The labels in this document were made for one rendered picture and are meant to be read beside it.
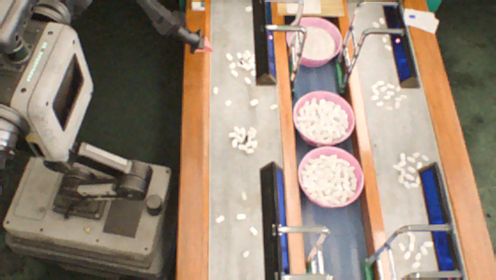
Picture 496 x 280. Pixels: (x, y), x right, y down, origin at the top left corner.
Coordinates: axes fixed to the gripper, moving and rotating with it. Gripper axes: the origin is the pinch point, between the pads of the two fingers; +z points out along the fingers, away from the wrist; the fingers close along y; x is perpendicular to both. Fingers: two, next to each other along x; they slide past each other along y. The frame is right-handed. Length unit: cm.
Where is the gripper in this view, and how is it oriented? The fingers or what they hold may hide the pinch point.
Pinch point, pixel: (211, 50)
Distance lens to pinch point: 229.8
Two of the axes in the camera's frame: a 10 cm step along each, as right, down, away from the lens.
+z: 7.2, 3.5, 6.0
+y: -0.1, -8.6, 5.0
